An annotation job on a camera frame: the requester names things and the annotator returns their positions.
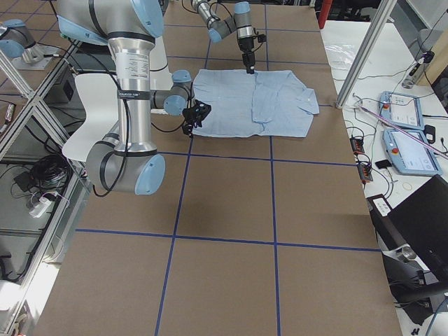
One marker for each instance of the reacher grabber stick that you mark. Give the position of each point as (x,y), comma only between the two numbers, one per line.
(359,104)

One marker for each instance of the blue teach pendant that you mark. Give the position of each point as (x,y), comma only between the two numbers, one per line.
(408,156)
(402,110)

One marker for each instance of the aluminium frame post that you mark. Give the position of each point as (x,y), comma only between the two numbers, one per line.
(377,24)

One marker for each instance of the light blue button-up shirt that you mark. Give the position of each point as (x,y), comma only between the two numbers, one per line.
(266,103)

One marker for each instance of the blue teach pendant near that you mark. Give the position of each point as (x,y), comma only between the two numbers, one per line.
(408,156)

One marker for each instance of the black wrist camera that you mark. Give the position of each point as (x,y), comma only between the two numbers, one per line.
(196,113)
(261,38)

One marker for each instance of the blue teach pendant far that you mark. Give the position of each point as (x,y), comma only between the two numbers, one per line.
(402,110)

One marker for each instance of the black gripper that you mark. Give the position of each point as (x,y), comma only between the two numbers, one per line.
(191,119)
(246,46)

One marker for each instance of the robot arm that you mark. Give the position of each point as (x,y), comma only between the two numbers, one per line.
(126,159)
(238,22)

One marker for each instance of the white power strip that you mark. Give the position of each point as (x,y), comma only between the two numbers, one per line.
(40,207)

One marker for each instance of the clear plastic bag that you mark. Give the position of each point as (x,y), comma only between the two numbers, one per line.
(340,55)

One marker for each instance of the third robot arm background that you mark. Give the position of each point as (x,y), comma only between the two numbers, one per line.
(18,44)

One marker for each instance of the black laptop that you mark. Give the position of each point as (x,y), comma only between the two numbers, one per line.
(414,234)

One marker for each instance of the white chair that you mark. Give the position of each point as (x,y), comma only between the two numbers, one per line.
(97,92)

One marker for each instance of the red cylinder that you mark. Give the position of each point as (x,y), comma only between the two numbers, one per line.
(324,13)

